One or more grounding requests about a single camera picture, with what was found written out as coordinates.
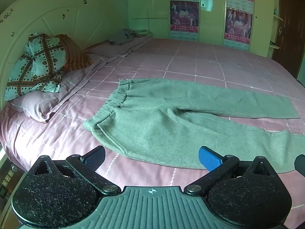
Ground pink checked pillow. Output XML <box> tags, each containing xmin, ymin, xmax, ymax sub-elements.
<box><xmin>10</xmin><ymin>68</ymin><xmax>86</xmax><ymax>123</ymax></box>

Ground wall poster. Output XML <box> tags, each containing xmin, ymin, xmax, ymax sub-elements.
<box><xmin>225</xmin><ymin>8</ymin><xmax>253</xmax><ymax>45</ymax></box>
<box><xmin>170</xmin><ymin>0</ymin><xmax>200</xmax><ymax>33</ymax></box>

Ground bed with pink checked sheet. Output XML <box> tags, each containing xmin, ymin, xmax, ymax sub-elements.
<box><xmin>0</xmin><ymin>37</ymin><xmax>305</xmax><ymax>221</ymax></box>

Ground brown wooden door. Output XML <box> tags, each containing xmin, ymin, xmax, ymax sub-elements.
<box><xmin>271</xmin><ymin>0</ymin><xmax>305</xmax><ymax>79</ymax></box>

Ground grey-green pants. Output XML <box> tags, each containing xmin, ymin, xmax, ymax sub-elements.
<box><xmin>83</xmin><ymin>77</ymin><xmax>305</xmax><ymax>174</ymax></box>

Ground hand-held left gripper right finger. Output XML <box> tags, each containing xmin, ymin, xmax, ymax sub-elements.
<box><xmin>184</xmin><ymin>146</ymin><xmax>278</xmax><ymax>195</ymax></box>

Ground orange striped pillow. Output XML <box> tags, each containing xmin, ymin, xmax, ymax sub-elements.
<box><xmin>55</xmin><ymin>34</ymin><xmax>94</xmax><ymax>72</ymax></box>

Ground cream corner shelf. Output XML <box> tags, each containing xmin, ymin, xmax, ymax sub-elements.
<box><xmin>270</xmin><ymin>0</ymin><xmax>284</xmax><ymax>50</ymax></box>

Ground grey crumpled cloth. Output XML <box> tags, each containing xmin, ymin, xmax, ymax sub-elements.
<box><xmin>109</xmin><ymin>29</ymin><xmax>153</xmax><ymax>46</ymax></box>

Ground cream wardrobe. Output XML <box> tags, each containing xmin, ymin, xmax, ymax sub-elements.
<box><xmin>126</xmin><ymin>0</ymin><xmax>280</xmax><ymax>58</ymax></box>

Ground teal patterned pillow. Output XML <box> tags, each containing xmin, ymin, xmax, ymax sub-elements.
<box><xmin>4</xmin><ymin>33</ymin><xmax>67</xmax><ymax>101</ymax></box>

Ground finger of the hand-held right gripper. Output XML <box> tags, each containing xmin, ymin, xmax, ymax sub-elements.
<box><xmin>294</xmin><ymin>155</ymin><xmax>305</xmax><ymax>172</ymax></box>

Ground cream round headboard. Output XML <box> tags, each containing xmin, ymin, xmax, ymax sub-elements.
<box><xmin>0</xmin><ymin>0</ymin><xmax>130</xmax><ymax>105</ymax></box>

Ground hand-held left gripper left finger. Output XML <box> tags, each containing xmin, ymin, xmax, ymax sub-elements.
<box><xmin>28</xmin><ymin>146</ymin><xmax>122</xmax><ymax>195</ymax></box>

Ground bedside control panel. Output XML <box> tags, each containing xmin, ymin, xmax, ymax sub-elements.
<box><xmin>0</xmin><ymin>148</ymin><xmax>24</xmax><ymax>199</ymax></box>

